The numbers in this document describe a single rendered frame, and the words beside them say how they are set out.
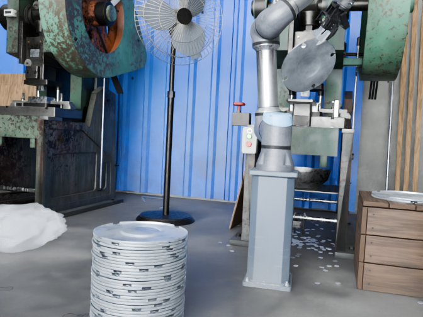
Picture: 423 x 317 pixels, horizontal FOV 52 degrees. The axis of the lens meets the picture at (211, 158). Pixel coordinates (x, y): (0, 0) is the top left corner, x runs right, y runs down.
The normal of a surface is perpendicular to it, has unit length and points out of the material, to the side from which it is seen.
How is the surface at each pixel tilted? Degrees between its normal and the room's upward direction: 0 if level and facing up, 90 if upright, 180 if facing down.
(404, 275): 90
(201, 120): 90
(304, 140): 90
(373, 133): 90
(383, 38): 127
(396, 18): 115
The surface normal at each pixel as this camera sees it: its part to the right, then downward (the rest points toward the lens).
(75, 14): 0.95, 0.07
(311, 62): 0.29, 0.64
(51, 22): -0.31, 0.41
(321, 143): -0.28, 0.04
